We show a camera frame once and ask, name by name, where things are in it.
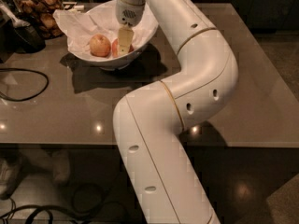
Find black cable on table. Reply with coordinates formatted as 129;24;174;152
0;67;50;103

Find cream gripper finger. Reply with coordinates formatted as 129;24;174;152
118;24;134;56

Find black round appliance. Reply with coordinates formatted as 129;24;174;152
0;1;46;53

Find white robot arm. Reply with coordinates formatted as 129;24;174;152
113;0;238;224

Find white paper liner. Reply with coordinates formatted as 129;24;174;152
53;0;158;63

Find white shoe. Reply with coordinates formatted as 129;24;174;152
0;159;22;200

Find yellow-red apple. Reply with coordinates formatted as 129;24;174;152
90;34;111;57

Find red apple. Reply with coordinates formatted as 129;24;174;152
111;38;134;58

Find small white box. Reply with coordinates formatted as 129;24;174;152
64;4;85;12

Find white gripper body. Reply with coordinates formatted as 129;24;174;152
115;0;145;26

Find glass jar of cookies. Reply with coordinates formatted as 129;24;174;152
13;0;64;39

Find black cables on floor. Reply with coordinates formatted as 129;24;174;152
0;184;125;224

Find white ceramic bowl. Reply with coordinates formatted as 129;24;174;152
67;0;158;70

